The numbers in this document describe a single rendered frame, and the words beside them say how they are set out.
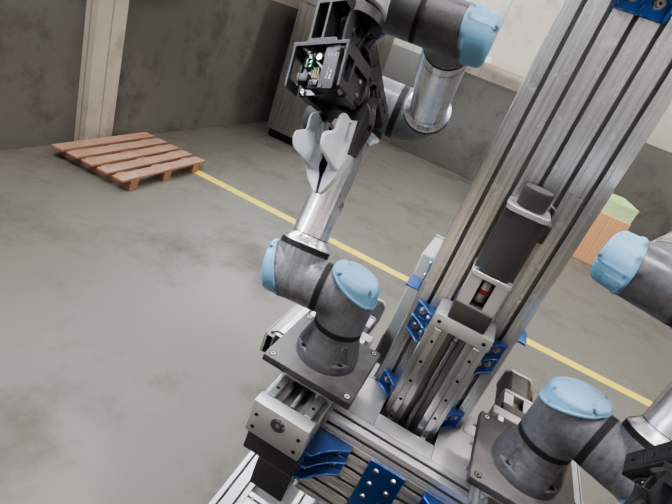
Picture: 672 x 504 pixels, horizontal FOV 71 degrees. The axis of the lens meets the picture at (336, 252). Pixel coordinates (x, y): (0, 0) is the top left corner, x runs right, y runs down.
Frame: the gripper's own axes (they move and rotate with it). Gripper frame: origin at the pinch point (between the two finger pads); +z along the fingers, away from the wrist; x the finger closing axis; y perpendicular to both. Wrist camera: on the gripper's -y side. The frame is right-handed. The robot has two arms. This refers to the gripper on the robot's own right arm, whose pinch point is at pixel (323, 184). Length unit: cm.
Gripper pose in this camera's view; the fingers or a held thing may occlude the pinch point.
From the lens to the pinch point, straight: 56.1
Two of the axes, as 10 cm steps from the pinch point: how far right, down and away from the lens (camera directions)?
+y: -4.5, -1.9, -8.7
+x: 8.6, 1.6, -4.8
